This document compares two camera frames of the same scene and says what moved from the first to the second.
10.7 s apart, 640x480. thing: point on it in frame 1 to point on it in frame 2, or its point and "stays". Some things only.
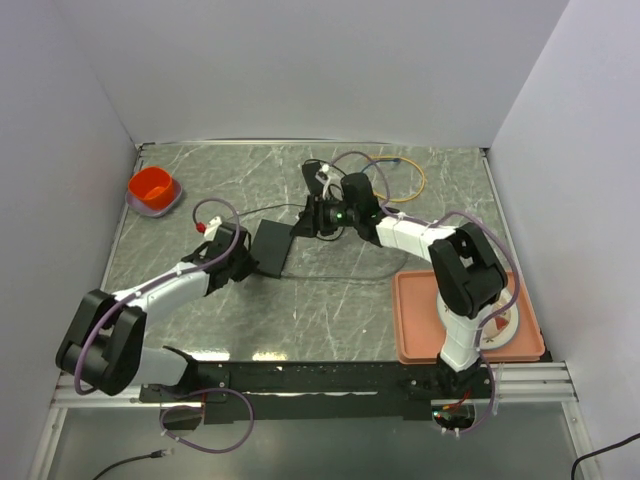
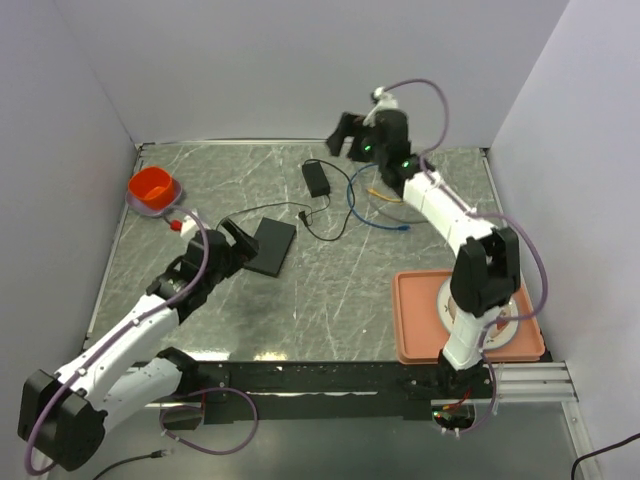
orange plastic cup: (152, 186) stays
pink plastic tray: (418, 331) stays
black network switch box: (270, 247) stays
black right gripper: (312, 222) to (351, 128)
